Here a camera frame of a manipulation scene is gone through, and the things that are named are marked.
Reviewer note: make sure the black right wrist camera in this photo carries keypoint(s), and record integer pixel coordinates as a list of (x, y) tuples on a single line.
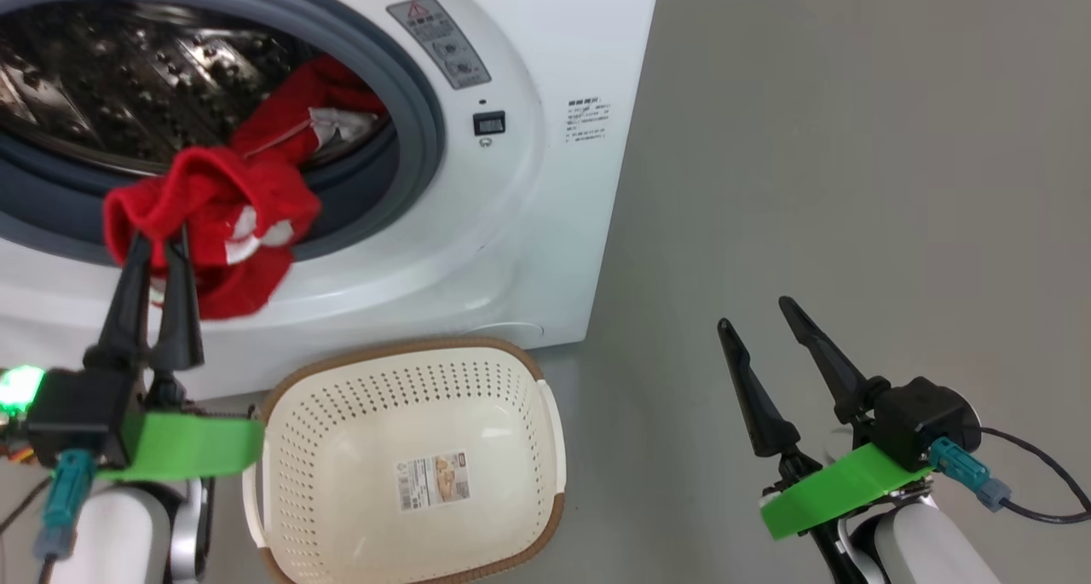
[(916, 418)]

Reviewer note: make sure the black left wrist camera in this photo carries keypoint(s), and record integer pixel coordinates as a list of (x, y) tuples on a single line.
[(81, 413)]

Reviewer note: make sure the red garment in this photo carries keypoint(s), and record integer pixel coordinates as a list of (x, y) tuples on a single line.
[(213, 192)]

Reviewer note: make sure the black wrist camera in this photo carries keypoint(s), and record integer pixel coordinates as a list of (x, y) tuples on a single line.
[(916, 418), (81, 413)]

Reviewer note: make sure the grey rubber door gasket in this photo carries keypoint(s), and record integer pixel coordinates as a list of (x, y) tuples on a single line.
[(422, 132)]

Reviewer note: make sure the white basket label sticker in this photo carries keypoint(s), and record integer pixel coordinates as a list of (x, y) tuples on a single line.
[(432, 480)]

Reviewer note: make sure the white washing machine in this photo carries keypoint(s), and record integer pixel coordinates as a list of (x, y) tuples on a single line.
[(545, 243)]

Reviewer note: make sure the cream perforated laundry basket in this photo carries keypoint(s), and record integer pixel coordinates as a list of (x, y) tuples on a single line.
[(375, 448)]

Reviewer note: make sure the steel washing machine drum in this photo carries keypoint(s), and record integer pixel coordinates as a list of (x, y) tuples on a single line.
[(128, 81)]

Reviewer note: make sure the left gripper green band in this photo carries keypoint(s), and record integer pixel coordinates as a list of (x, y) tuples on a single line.
[(196, 443)]

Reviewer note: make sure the grey warning label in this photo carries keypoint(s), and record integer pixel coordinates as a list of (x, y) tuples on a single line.
[(439, 43)]

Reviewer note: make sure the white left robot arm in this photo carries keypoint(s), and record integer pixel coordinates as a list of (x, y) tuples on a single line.
[(119, 533)]

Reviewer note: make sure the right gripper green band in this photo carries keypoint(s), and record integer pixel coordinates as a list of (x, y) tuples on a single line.
[(835, 490)]

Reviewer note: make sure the black door lock socket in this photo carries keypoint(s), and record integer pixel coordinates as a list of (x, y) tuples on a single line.
[(489, 124)]

